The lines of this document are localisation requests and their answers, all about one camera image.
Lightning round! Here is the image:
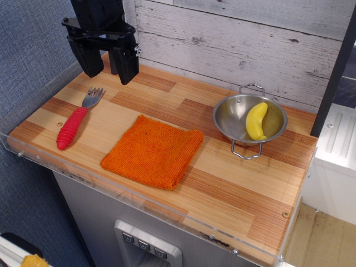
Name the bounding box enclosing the clear acrylic guard rail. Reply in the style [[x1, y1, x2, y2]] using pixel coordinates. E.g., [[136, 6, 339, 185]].
[[7, 55, 321, 266]]

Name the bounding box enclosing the black vertical post right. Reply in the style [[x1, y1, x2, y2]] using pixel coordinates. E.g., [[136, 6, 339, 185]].
[[310, 7, 355, 137]]

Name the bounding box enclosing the yellow object bottom left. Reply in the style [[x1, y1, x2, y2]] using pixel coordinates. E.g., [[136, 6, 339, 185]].
[[21, 254, 50, 267]]

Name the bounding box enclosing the yellow toy banana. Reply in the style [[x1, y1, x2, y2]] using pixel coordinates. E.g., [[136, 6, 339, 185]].
[[245, 102, 268, 141]]

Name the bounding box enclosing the white toy sink unit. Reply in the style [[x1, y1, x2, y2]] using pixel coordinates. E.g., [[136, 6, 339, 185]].
[[301, 104, 355, 224]]

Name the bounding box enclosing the steel bowl with handles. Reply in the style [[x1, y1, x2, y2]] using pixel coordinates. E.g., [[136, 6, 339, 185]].
[[212, 83, 288, 160]]

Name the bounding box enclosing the fork with red handle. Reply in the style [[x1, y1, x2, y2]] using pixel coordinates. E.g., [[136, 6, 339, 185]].
[[56, 87, 104, 150]]

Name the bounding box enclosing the orange cloth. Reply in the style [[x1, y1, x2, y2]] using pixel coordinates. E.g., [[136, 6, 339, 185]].
[[101, 115, 204, 190]]

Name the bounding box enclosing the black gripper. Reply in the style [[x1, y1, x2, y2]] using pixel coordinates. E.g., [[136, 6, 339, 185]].
[[62, 0, 139, 85]]

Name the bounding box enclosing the grey toy fridge cabinet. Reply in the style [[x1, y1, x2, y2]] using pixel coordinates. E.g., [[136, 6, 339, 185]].
[[51, 169, 262, 267]]

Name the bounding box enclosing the silver dispenser panel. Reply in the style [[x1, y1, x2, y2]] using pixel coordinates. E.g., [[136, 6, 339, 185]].
[[114, 219, 183, 266]]

